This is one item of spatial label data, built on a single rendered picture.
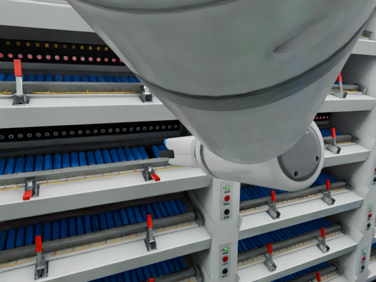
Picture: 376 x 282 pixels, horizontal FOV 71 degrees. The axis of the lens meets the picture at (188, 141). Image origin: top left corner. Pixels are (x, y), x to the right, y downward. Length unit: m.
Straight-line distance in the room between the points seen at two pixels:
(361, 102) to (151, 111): 0.79
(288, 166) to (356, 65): 1.03
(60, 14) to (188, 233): 0.64
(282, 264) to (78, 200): 0.76
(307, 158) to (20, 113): 0.54
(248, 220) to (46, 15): 0.78
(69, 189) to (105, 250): 0.20
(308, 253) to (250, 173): 0.93
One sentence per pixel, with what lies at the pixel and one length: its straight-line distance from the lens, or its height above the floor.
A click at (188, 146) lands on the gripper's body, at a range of 0.40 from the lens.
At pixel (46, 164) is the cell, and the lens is 0.74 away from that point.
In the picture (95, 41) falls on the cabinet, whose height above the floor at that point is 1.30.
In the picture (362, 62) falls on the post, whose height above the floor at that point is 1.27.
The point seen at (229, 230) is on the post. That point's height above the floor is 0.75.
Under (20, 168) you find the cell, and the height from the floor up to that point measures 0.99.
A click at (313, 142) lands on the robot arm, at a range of 0.30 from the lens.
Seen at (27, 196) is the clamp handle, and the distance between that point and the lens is 0.61.
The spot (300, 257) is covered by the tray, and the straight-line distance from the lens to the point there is 1.18.
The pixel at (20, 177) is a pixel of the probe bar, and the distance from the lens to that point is 0.71.
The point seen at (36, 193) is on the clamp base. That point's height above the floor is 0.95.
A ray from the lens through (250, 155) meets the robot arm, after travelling 0.15.
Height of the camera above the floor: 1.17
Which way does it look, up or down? 11 degrees down
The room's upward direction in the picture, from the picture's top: straight up
